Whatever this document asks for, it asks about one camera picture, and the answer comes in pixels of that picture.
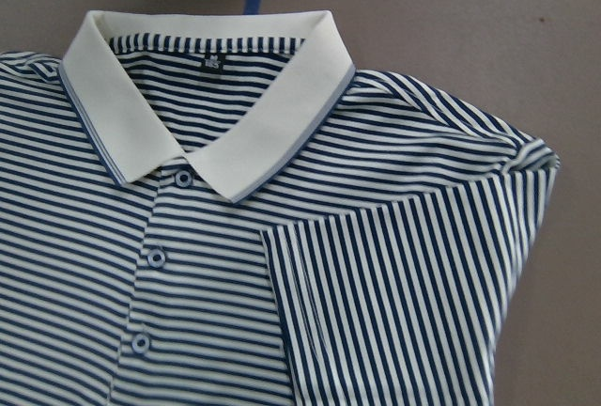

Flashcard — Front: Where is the striped navy white polo shirt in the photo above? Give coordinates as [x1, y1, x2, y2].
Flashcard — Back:
[1, 11, 560, 405]

